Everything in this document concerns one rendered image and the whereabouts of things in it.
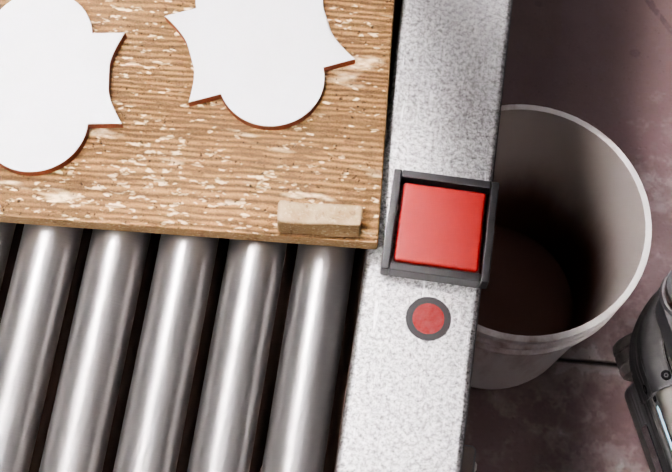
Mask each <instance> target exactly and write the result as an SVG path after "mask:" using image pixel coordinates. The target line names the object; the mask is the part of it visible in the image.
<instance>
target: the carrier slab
mask: <svg viewBox="0 0 672 472"><path fill-rule="evenodd" d="M10 1H11V0H0V10H1V8H2V7H4V6H5V5H6V4H7V3H9V2H10ZM74 1H76V2H77V3H78V4H79V5H80V6H81V7H82V8H83V9H84V10H85V12H86V13H87V15H88V17H89V19H90V22H91V25H92V27H93V32H94V33H126V36H127V38H126V40H125V41H124V43H123V44H122V46H121V48H120V49H119V51H118V53H117V55H116V57H115V59H114V62H113V65H112V69H111V87H110V97H111V102H112V105H113V108H114V110H115V112H116V114H117V116H118V118H119V120H120V121H121V123H122V125H123V128H90V130H89V135H88V138H87V141H86V143H85V145H84V147H83V149H82V150H81V152H80V153H79V154H78V155H77V156H76V158H75V159H73V160H72V161H71V162H70V163H69V164H67V165H66V166H64V167H63V168H61V169H59V170H57V171H54V172H52V173H49V174H45V175H38V176H26V175H20V174H16V173H13V172H11V171H9V170H7V169H5V168H3V167H2V166H0V222H4V223H18V224H32V225H45V226H59V227H73V228H87V229H100V230H114V231H128V232H142V233H155V234H169V235H183V236H196V237H210V238H224V239H238V240H251V241H265V242H279V243H292V244H306V245H320V246H334V247H347V248H361V249H377V247H378V238H379V224H380V209H381V194H382V180H383V165H384V150H385V136H386V121H387V106H388V91H389V77H390V62H391V47H392V33H393V18H394V3H395V0H323V8H324V11H325V14H326V17H327V21H328V24H329V27H330V30H331V32H332V34H333V36H334V38H335V39H336V40H337V42H338V43H339V44H340V45H341V46H342V47H343V48H344V49H345V50H346V51H347V52H348V53H349V54H350V55H351V56H352V57H353V58H354V59H355V64H352V65H348V66H344V67H341V68H337V69H333V70H329V71H325V72H324V77H325V84H324V92H323V95H322V98H321V100H320V103H319V104H318V106H317V107H316V109H315V110H314V111H313V113H312V114H311V115H310V116H308V117H307V118H306V119H305V120H303V121H302V122H300V123H298V124H297V125H294V126H292V127H289V128H286V129H281V130H261V129H256V128H253V127H250V126H248V125H246V124H244V123H242V122H241V121H239V120H238V119H236V118H235V117H234V116H233V115H232V114H231V113H230V112H229V110H228V109H227V108H226V106H225V104H224V102H223V100H222V98H221V99H218V100H214V101H210V102H206V103H202V104H198V105H194V106H191V107H190V106H189V99H190V95H191V91H192V87H193V81H194V67H193V63H192V60H191V56H190V53H189V49H188V47H187V45H186V43H185V41H184V40H183V39H182V37H181V36H180V35H179V34H178V33H177V31H176V30H175V29H174V28H173V27H172V26H171V25H170V24H169V23H167V22H166V19H165V16H167V15H171V14H175V13H179V12H183V11H187V10H191V9H195V8H196V0H74ZM280 200H286V201H292V202H298V203H309V204H344V205H358V206H362V207H363V216H362V222H361V232H360V236H359V237H327V236H321V235H315V234H293V233H282V232H279V231H278V227H277V211H278V202H279V201H280Z"/></svg>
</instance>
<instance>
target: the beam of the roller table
mask: <svg viewBox="0 0 672 472"><path fill-rule="evenodd" d="M512 5H513V0H402V5H401V12H400V19H399V26H398V33H397V40H396V47H395V54H394V61H393V68H392V75H391V82H390V89H389V96H388V106H387V121H386V136H385V150H384V165H383V180H382V194H381V209H380V224H379V238H378V247H377V249H366V256H365V263H364V270H363V277H362V284H361V291H360V298H359V305H358V311H357V318H356V325H355V332H354V339H353V346H352V353H351V360H350V367H349V374H348V381H347V388H346V395H345V402H344V409H343V416H342V423H341V430H340V437H339V444H338V451H337V458H336V465H335V472H461V471H462V462H463V453H464V444H465V435H466V425H467V416H468V407H469V398H470V389H471V380H472V371H473V362H474V352H475V343H476V334H477V325H478V316H479V307H480V298H481V288H474V287H466V286H459V285H452V284H445V283H437V282H430V281H423V280H416V279H409V278H401V277H394V276H389V275H381V274H380V268H381V261H382V254H383V247H384V239H385V232H386V225H387V218H388V211H389V203H390V196H391V189H392V182H393V175H394V169H401V170H402V171H403V170H410V171H417V172H424V173H432V174H439V175H447V176H454V177H462V178H469V179H476V180H484V181H490V182H493V179H494V170H495V161H496V152H497V142H498V133H499V124H500V115H501V106H502V97H503V88H504V78H505V69H506V60H507V51H508V42H509V33H510V24H511V15H512ZM422 297H433V298H437V299H439V300H440V301H442V302H443V303H444V304H445V305H446V306H447V307H448V309H449V311H450V314H451V324H450V328H449V330H448V331H447V333H446V334H445V335H444V336H443V337H441V338H439V339H437V340H434V341H424V340H421V339H418V338H417V337H415V336H414V335H413V334H412V333H411V332H410V331H409V329H408V327H407V325H406V312H407V310H408V308H409V306H410V305H411V304H412V303H413V302H414V301H415V300H417V299H419V298H422Z"/></svg>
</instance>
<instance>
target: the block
mask: <svg viewBox="0 0 672 472"><path fill-rule="evenodd" d="M362 216H363V207H362V206H358V205H344V204H309V203H298V202H292V201H286V200H280V201H279V202H278V211H277V227H278V231H279V232H282V233H293V234H315V235H321V236H327V237H359V236H360V232H361V222H362Z"/></svg>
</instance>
